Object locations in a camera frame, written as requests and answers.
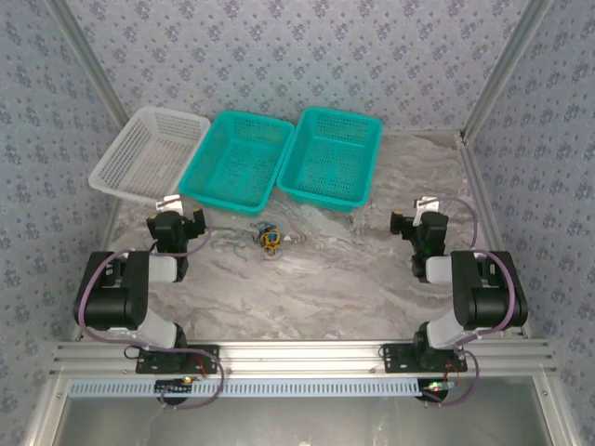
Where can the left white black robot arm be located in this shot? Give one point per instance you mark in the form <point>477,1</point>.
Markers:
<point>111,302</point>

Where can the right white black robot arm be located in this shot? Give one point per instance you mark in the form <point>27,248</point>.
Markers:
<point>488,302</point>

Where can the teal perforated plastic basket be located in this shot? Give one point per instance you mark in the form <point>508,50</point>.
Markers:
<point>232,162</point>
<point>330,158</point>

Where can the white perforated plastic basket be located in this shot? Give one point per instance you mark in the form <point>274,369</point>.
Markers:
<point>139,158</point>

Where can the small black controller board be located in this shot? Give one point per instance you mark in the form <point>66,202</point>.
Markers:
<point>174,385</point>
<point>434,386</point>

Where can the grey metal lower panel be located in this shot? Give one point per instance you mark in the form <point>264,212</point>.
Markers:
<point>297,423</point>

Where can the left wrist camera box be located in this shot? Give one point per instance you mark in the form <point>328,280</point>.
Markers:
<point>167,203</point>

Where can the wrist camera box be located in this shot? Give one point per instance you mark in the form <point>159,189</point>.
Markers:
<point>427,204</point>
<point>167,203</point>

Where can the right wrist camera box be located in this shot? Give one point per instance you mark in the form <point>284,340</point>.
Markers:
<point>427,204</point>

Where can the aluminium side rail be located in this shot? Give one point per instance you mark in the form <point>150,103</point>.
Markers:
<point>492,227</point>

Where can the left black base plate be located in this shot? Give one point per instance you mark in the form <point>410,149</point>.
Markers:
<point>209,353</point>

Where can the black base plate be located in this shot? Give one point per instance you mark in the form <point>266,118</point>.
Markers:
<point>395,358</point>
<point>209,353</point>

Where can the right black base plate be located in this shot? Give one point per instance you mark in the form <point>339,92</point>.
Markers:
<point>395,358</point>

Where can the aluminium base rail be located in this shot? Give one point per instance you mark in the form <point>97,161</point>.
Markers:
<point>297,355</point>

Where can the aluminium frame post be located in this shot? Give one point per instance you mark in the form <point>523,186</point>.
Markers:
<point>91,60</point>
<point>506,65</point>

